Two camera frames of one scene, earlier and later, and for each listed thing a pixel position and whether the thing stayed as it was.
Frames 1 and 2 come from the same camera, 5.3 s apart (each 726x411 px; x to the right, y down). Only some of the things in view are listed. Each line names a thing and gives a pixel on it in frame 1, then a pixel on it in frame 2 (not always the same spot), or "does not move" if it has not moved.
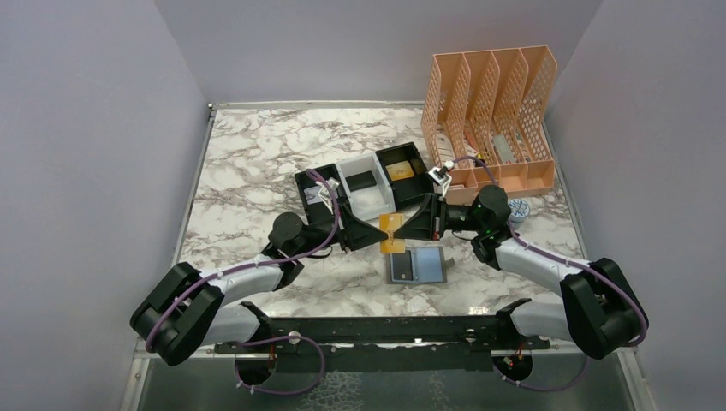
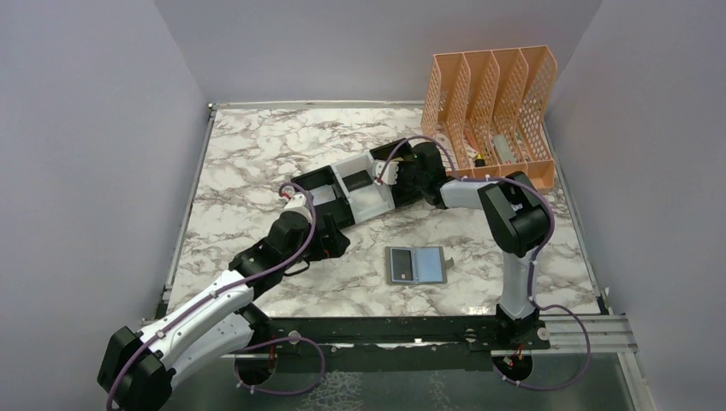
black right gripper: x=420 y=225 → x=396 y=175
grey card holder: x=430 y=265 does not move
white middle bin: x=371 y=201 does not move
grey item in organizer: x=503 y=149 does not move
